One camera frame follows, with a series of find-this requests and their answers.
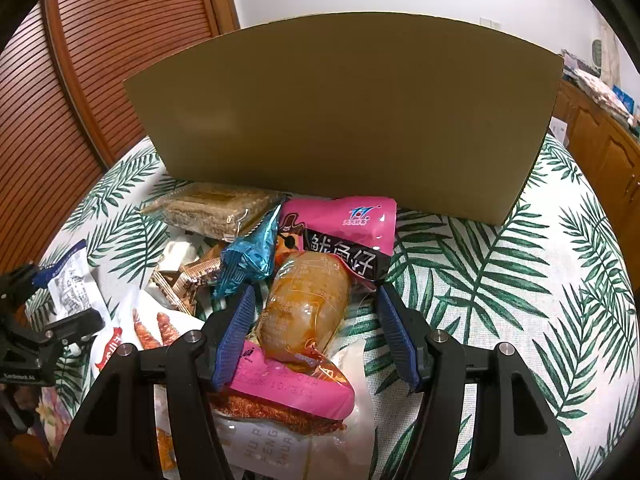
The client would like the white bag with oval print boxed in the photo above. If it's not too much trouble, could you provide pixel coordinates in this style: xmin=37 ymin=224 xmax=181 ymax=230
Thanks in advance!
xmin=591 ymin=22 xmax=622 ymax=86

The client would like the small white snack packet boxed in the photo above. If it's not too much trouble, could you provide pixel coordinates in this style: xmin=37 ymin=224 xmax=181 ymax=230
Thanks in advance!
xmin=162 ymin=237 xmax=208 ymax=268

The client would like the white shrimp print packet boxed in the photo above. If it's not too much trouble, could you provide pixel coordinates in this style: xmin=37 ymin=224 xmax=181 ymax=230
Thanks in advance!
xmin=91 ymin=287 xmax=208 ymax=476

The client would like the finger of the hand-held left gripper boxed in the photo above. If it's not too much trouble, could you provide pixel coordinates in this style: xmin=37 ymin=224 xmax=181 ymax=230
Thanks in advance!
xmin=44 ymin=308 xmax=105 ymax=348
xmin=0 ymin=261 xmax=43 ymax=306

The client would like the clear wafer biscuit packet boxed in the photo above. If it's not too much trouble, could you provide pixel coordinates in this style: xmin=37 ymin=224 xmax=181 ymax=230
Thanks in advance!
xmin=140 ymin=183 xmax=286 ymax=240

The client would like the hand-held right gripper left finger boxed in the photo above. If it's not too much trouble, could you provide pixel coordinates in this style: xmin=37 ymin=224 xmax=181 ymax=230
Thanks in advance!
xmin=55 ymin=284 xmax=258 ymax=480

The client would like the green leaf print tablecloth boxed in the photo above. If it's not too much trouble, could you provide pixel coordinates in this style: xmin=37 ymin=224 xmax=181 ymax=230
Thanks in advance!
xmin=25 ymin=130 xmax=640 ymax=480

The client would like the pink and black snack packet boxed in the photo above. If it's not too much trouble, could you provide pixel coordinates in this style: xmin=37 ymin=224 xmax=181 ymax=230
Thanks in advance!
xmin=277 ymin=197 xmax=398 ymax=291

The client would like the white and blue packet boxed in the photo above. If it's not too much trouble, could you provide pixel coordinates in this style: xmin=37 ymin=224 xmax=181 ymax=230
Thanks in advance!
xmin=40 ymin=240 xmax=108 ymax=321

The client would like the blue foil snack packet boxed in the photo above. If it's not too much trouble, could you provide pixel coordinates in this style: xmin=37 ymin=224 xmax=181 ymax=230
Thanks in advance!
xmin=212 ymin=205 xmax=283 ymax=301

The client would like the flat blue packet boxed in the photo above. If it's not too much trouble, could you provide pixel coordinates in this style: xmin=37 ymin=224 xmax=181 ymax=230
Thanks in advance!
xmin=612 ymin=85 xmax=637 ymax=117

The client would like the wooden cabinet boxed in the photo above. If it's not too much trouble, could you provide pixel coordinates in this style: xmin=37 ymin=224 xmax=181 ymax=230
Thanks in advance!
xmin=550 ymin=77 xmax=640 ymax=211

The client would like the clear orange meat snack packet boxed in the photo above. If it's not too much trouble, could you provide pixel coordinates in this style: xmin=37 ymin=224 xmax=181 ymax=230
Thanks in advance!
xmin=252 ymin=252 xmax=351 ymax=366

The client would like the brown cardboard box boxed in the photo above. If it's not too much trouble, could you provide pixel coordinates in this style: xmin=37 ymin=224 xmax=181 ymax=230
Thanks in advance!
xmin=122 ymin=12 xmax=565 ymax=226

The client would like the plain pink snack packet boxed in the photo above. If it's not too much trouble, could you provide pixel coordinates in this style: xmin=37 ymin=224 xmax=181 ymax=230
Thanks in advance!
xmin=207 ymin=340 xmax=356 ymax=421

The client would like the louvered wooden door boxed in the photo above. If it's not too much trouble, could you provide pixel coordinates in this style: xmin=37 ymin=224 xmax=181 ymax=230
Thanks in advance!
xmin=0 ymin=0 xmax=241 ymax=281

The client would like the clear packet with brown cake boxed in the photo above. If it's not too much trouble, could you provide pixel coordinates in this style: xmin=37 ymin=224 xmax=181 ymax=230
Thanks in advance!
xmin=210 ymin=345 xmax=376 ymax=480

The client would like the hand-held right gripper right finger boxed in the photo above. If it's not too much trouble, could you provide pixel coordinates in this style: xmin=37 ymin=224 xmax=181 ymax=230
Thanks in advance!
xmin=376 ymin=283 xmax=578 ymax=480

